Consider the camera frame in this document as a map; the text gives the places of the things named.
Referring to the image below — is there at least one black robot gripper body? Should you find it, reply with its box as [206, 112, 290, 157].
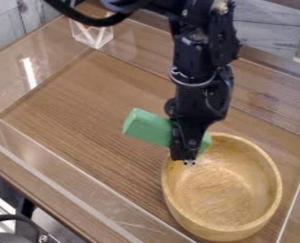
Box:
[163, 0, 243, 140]

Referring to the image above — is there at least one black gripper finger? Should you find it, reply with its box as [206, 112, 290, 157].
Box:
[169, 121, 205, 165]

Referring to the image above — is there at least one green rectangular block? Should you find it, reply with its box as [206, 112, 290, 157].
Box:
[122, 107, 213, 157]

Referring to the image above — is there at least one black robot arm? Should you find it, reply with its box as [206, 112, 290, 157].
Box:
[100, 0, 241, 163]

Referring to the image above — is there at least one brown wooden bowl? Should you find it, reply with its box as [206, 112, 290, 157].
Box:
[162, 132, 284, 242]

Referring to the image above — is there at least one black table leg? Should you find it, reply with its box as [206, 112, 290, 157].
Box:
[16, 197, 36, 219]

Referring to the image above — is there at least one clear acrylic corner bracket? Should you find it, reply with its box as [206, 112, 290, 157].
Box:
[68, 19, 112, 49]

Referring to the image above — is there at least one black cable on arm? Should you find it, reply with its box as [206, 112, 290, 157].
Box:
[42, 0, 133, 28]

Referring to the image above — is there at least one clear acrylic tray wall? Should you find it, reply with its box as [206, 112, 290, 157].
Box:
[0, 107, 195, 243]

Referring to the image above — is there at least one black cable lower left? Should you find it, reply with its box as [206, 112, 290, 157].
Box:
[0, 214, 42, 243]

